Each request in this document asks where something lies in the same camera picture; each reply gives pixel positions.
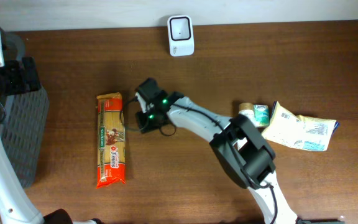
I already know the orange spaghetti packet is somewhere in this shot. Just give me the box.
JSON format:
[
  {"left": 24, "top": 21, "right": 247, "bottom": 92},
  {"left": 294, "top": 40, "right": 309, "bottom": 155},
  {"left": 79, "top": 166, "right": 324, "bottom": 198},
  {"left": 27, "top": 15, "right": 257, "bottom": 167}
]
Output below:
[{"left": 96, "top": 92, "right": 126, "bottom": 189}]

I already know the yellow wiper sheet pack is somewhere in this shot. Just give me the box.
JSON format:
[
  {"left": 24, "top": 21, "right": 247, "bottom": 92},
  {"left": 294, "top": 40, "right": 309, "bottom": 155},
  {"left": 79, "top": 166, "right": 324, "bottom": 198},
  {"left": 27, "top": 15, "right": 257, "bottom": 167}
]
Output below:
[{"left": 262, "top": 101, "right": 339, "bottom": 152}]

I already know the green Kleenex tissue pack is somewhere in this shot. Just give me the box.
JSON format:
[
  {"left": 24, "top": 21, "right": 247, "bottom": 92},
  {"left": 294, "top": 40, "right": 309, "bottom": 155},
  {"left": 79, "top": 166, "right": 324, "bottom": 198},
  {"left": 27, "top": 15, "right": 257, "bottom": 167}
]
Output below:
[{"left": 254, "top": 105, "right": 270, "bottom": 128}]

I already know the white conditioner tube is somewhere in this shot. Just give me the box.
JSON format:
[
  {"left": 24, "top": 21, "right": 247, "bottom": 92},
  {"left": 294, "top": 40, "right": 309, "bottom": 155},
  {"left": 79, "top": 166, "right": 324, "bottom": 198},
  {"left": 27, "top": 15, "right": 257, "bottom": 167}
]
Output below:
[{"left": 234, "top": 102, "right": 257, "bottom": 150}]

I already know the dark grey plastic basket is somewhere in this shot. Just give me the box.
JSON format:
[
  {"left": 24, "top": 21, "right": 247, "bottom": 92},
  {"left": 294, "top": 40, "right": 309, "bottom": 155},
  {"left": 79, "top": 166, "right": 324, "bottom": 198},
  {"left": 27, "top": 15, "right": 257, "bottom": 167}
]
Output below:
[{"left": 0, "top": 32, "right": 49, "bottom": 189}]

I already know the white barcode scanner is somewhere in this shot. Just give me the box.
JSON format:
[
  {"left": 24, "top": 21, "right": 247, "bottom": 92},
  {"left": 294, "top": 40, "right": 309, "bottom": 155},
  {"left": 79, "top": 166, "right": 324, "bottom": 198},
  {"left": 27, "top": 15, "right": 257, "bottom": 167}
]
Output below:
[{"left": 167, "top": 15, "right": 195, "bottom": 57}]

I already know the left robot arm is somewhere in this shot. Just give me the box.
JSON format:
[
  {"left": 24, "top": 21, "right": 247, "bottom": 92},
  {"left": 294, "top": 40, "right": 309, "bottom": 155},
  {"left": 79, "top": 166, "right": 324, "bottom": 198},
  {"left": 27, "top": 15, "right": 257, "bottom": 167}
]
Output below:
[{"left": 0, "top": 27, "right": 73, "bottom": 223}]

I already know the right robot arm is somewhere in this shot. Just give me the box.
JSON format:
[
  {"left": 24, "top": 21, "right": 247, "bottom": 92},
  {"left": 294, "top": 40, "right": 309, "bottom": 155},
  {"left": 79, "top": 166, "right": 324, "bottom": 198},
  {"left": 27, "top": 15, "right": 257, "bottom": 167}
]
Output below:
[{"left": 135, "top": 78, "right": 301, "bottom": 224}]

